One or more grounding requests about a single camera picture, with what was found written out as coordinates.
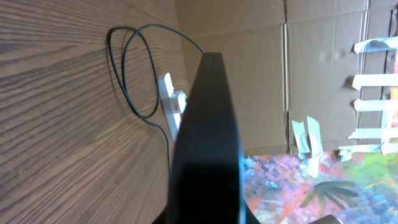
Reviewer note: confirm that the Samsung Galaxy smartphone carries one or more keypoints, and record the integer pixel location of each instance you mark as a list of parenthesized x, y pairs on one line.
[(207, 171)]

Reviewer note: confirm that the white power strip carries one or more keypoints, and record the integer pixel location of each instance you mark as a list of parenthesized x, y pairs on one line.
[(166, 88)]

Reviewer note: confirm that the white USB charger plug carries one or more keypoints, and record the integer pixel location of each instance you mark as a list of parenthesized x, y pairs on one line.
[(178, 102)]

